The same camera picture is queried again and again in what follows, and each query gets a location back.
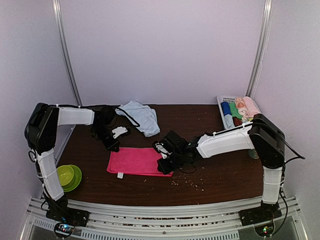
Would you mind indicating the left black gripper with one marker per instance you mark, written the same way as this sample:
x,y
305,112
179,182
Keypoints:
x,y
109,146

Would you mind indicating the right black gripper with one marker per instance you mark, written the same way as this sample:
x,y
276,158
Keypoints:
x,y
164,169

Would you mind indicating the magenta pink towel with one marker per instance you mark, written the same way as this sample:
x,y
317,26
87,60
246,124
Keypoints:
x,y
135,161

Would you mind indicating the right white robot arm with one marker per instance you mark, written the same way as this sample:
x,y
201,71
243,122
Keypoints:
x,y
263,140

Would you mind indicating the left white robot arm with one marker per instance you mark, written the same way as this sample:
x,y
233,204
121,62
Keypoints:
x,y
41,134

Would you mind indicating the light blue rolled towel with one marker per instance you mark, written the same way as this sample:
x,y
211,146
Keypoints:
x,y
228,119

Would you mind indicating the dark red rolled towel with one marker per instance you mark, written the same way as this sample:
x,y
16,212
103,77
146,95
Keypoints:
x,y
236,121

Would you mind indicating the green plate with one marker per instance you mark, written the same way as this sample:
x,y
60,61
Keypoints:
x,y
77,181

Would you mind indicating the green rolled towel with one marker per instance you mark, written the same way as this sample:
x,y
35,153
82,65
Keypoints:
x,y
234,111

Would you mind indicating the white plastic basket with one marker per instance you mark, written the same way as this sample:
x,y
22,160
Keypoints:
x,y
221,98

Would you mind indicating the cream patterned mug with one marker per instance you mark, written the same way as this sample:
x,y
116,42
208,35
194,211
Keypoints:
x,y
253,154

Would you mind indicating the green bowl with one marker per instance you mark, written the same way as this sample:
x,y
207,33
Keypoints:
x,y
66,175

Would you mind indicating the cartoon print rolled towel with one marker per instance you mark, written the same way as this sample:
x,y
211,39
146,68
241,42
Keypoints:
x,y
241,107

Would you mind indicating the light pink rolled towel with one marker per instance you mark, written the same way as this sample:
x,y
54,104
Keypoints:
x,y
252,110

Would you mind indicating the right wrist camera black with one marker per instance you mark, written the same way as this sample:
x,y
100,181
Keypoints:
x,y
174,143

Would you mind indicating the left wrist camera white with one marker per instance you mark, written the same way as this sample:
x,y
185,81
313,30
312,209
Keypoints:
x,y
120,131

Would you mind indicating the aluminium front rail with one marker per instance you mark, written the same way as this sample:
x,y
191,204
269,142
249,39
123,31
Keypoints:
x,y
216,221

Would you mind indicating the left aluminium post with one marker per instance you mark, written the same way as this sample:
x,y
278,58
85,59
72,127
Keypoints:
x,y
65,52

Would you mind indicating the aluminium post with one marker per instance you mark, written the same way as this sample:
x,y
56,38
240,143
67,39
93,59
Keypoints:
x,y
65,52
261,48

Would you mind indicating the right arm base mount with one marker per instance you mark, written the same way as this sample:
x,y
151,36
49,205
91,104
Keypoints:
x,y
263,213

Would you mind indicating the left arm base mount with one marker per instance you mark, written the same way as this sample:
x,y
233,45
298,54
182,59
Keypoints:
x,y
70,216

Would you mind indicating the right aluminium post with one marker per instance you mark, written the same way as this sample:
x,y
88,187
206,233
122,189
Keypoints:
x,y
261,48

